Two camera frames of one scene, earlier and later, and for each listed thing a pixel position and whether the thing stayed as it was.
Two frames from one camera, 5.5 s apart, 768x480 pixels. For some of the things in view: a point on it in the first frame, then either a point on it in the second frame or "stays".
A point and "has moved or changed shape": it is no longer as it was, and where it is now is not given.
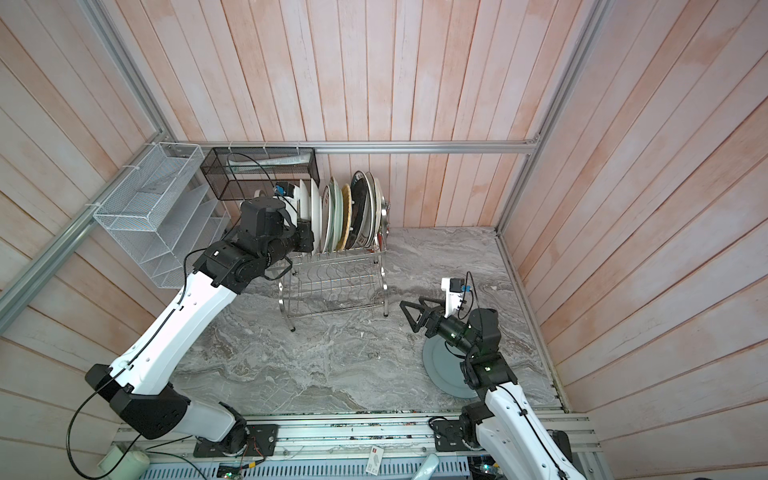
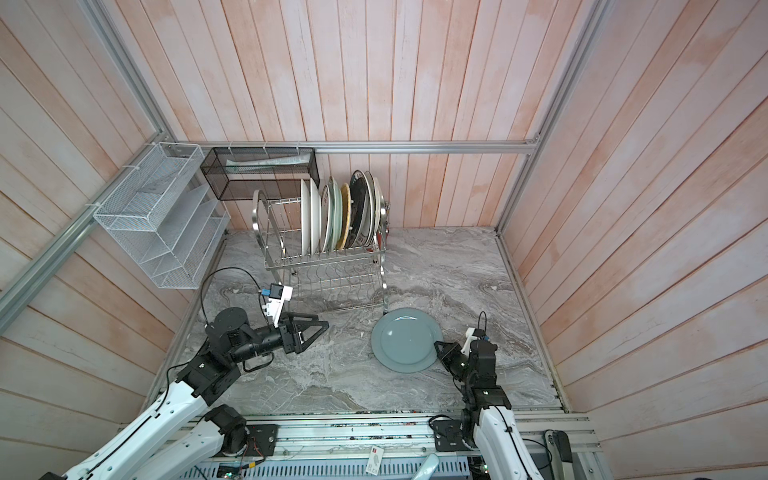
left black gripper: x=305 y=231 -> x=296 y=342
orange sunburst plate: x=316 y=216 stays
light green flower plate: x=336 y=216 stays
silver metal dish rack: x=338 y=281 stays
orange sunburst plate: x=326 y=218 stays
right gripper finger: x=432 y=309 -> x=449 y=353
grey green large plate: x=443 y=364 has moved or changed shape
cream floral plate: x=379 y=209 stays
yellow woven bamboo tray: x=346 y=218 stays
